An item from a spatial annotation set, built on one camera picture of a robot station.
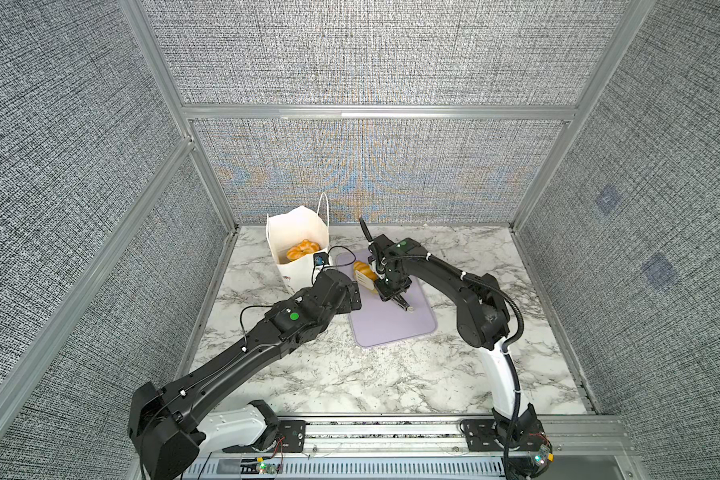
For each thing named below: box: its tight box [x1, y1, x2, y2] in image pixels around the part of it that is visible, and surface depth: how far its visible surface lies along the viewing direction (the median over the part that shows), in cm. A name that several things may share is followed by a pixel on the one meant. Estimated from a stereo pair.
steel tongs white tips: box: [391, 294, 414, 313], surface depth 89 cm
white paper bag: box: [266, 194, 330, 292], surface depth 90 cm
